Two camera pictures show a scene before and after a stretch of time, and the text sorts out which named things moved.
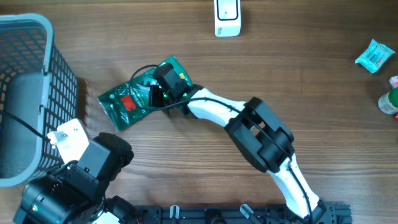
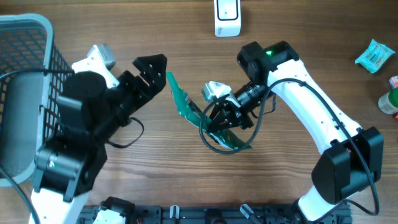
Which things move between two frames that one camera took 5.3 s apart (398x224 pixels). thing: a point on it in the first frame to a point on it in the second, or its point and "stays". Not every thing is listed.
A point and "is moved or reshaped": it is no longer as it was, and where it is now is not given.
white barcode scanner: x=227 y=18 stays
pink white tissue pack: x=393 y=81 stays
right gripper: x=153 y=99 to x=235 y=116
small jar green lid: x=388 y=103 stays
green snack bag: x=122 y=105 is moved or reshaped
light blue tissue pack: x=375 y=56 stays
